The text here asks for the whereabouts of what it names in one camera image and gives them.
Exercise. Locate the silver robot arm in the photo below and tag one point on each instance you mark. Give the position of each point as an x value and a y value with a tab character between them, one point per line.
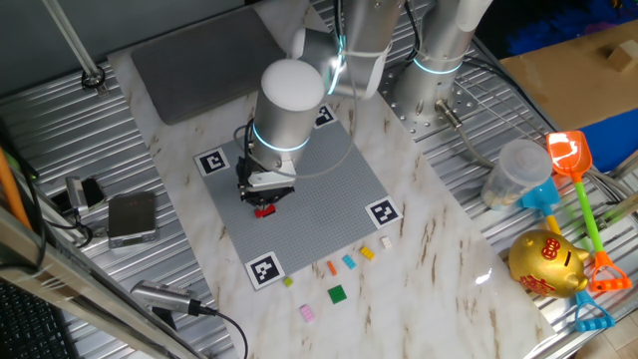
284	114

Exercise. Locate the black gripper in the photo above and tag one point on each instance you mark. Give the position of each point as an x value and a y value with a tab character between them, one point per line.
269	193

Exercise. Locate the lime Lego brick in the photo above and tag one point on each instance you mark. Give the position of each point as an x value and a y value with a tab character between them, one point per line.
288	281

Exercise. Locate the grey fabric pad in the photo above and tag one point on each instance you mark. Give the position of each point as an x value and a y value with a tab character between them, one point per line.
184	75

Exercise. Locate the aluminium frame bar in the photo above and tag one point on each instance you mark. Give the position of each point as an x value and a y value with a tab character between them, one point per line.
75	279

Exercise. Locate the pink Lego brick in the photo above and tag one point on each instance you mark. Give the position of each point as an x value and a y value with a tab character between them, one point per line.
307	313

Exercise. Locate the black keyboard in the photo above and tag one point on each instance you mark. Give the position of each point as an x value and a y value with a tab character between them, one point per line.
30	324

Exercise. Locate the black white fiducial marker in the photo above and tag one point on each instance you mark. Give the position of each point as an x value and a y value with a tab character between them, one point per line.
264	270
384	212
212	162
326	117

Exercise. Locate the blue fuzzy cloth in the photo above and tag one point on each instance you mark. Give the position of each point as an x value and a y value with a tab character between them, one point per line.
548	35

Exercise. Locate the red Lego brick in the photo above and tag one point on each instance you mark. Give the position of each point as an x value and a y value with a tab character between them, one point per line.
264	212

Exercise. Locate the green square Lego plate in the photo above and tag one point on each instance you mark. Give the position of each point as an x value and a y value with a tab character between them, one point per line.
337	294

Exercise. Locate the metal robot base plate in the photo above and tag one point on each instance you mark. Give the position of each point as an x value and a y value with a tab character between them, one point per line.
463	105

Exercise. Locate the silver digital scale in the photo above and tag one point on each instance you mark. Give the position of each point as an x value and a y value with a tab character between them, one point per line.
132	217

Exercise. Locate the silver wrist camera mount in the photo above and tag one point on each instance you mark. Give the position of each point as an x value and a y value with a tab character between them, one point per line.
271	178

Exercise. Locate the cyan Lego brick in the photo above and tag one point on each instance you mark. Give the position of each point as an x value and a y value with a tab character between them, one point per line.
349	261

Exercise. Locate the brown cardboard sheet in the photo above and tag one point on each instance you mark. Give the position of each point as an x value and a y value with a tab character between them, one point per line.
563	90

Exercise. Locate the grey Lego baseplate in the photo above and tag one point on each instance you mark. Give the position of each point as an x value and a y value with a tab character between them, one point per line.
329	209

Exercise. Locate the orange narrow Lego brick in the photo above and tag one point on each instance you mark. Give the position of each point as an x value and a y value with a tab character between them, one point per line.
332	268

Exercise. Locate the metal pole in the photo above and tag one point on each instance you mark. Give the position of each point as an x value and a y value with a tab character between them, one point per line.
75	45

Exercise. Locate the light wooden block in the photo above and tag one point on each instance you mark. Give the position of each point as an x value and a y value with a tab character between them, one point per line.
624	57

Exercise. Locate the yellow Lego brick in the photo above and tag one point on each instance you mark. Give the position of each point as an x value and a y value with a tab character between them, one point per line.
367	252

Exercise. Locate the gold piggy bank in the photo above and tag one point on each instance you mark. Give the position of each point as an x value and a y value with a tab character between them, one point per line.
545	264

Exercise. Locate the orange pole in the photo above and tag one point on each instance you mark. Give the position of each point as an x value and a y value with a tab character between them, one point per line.
12	189

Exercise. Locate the silver camera on clamp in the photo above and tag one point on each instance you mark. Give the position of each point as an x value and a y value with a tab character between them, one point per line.
76	194

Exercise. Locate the white Lego brick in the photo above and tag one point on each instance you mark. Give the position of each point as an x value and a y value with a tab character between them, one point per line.
386	243

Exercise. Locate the clear plastic cup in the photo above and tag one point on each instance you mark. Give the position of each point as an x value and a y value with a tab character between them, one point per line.
516	172

